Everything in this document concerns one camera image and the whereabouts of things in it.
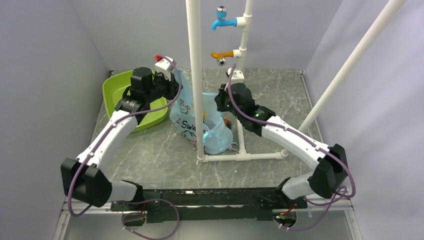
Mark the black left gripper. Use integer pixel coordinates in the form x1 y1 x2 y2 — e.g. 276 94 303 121
145 70 183 103

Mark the light blue printed plastic bag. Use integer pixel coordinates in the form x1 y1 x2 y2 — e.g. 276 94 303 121
168 68 234 155

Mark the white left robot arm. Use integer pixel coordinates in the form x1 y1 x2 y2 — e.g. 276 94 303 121
60 67 183 210

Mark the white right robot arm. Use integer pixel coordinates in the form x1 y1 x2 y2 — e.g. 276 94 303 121
214 83 348 208

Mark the lime green plastic basin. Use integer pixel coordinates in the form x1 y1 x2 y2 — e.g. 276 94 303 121
102 70 168 133

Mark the orange plastic faucet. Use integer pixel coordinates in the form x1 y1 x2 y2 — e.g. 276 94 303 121
210 51 234 67

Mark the silver combination wrench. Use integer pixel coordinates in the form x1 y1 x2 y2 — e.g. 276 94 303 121
190 142 239 152

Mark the blue plastic faucet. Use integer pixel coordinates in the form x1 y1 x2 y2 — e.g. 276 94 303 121
210 5 237 31

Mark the white diagonal pole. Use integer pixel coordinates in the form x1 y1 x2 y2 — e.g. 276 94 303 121
298 0 406 132

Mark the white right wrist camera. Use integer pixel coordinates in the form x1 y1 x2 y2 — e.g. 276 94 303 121
226 67 245 85

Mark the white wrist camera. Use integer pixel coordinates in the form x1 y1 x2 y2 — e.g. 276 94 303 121
226 67 245 85
154 54 176 81

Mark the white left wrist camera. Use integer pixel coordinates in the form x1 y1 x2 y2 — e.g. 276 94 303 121
154 54 176 81

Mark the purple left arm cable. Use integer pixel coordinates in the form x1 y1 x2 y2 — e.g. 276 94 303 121
67 54 184 240

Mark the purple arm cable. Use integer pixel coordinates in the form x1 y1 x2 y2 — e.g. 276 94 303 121
67 54 184 240
226 64 356 233

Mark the white PVC pipe frame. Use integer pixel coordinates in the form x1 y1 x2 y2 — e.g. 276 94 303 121
185 0 288 163

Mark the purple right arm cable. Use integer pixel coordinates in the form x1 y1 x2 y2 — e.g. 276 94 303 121
226 64 356 233

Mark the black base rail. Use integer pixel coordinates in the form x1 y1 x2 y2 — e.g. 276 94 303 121
110 187 308 223

